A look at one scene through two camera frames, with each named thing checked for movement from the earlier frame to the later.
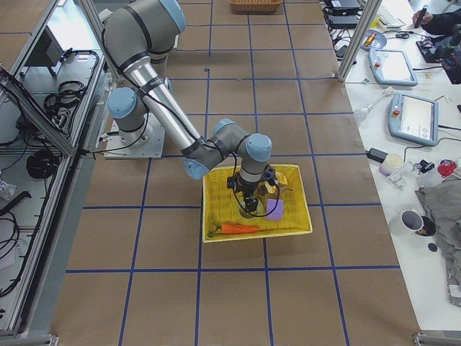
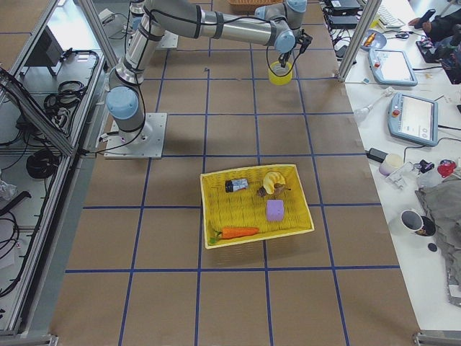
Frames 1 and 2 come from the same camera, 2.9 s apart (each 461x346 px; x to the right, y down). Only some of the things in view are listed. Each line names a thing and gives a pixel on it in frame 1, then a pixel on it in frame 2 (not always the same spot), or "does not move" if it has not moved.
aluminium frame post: (357, 39) does not move
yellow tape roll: (251, 215) -> (282, 75)
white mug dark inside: (419, 224) does not move
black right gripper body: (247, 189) -> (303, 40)
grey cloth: (444, 200) does not move
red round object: (446, 167) does not move
